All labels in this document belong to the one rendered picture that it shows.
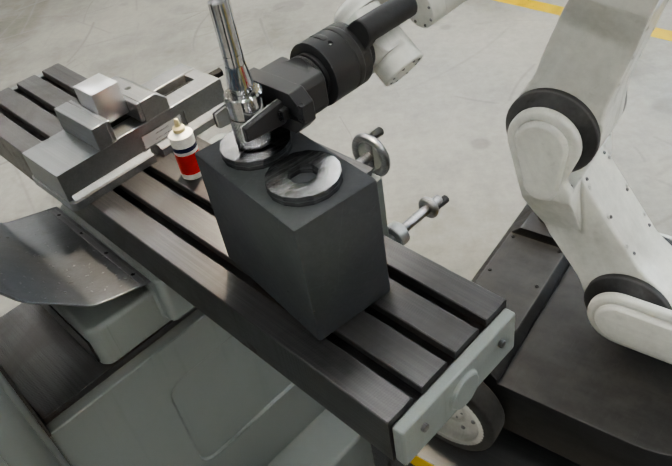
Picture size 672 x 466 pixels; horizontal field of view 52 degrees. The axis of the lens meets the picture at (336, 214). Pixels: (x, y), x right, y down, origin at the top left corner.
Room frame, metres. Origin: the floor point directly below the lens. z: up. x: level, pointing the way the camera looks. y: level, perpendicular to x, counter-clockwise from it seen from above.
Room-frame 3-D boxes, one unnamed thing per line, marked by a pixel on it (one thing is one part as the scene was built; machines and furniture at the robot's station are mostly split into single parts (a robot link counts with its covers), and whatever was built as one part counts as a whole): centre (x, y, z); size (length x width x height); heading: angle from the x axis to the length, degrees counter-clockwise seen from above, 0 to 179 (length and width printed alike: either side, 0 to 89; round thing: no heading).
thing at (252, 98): (0.72, 0.08, 1.21); 0.05 x 0.05 x 0.01
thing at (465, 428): (0.73, -0.14, 0.50); 0.20 x 0.05 x 0.20; 48
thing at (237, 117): (0.72, 0.08, 1.18); 0.05 x 0.05 x 0.06
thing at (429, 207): (1.23, -0.19, 0.53); 0.22 x 0.06 x 0.06; 129
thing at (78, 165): (1.09, 0.33, 1.00); 0.35 x 0.15 x 0.11; 131
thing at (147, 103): (1.10, 0.31, 1.04); 0.12 x 0.06 x 0.04; 41
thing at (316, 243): (0.68, 0.06, 1.05); 0.22 x 0.12 x 0.20; 32
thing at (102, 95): (1.07, 0.36, 1.06); 0.06 x 0.05 x 0.06; 41
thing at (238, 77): (0.72, 0.08, 1.27); 0.03 x 0.03 x 0.11
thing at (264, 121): (0.70, 0.06, 1.18); 0.06 x 0.02 x 0.03; 129
